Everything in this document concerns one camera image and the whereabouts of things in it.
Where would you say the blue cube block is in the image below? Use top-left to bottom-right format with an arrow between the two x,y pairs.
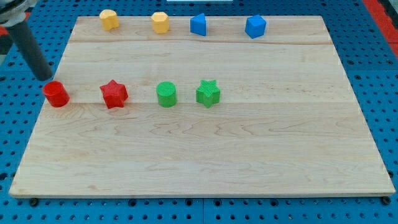
245,15 -> 267,39

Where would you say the yellow heart block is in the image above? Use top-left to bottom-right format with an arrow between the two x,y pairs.
99,9 -> 119,31

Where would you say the light wooden board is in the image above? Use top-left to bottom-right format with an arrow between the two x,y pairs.
9,16 -> 396,198

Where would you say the green star block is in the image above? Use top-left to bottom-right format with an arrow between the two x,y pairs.
196,80 -> 221,108

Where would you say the red cylinder block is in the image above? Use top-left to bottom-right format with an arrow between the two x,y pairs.
42,81 -> 70,108

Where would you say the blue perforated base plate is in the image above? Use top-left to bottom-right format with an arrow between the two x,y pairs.
1,0 -> 397,223

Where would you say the blue triangle block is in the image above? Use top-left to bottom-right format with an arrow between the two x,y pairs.
190,13 -> 206,36

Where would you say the red star block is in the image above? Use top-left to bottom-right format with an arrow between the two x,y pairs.
99,80 -> 129,109

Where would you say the yellow hexagon block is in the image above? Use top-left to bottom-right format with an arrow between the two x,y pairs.
150,12 -> 170,34

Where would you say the green cylinder block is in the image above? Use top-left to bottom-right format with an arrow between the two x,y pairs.
156,81 -> 177,108

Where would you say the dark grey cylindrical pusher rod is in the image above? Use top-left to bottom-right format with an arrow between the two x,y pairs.
6,20 -> 53,81

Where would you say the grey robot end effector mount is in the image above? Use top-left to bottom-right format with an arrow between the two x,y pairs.
1,0 -> 37,27

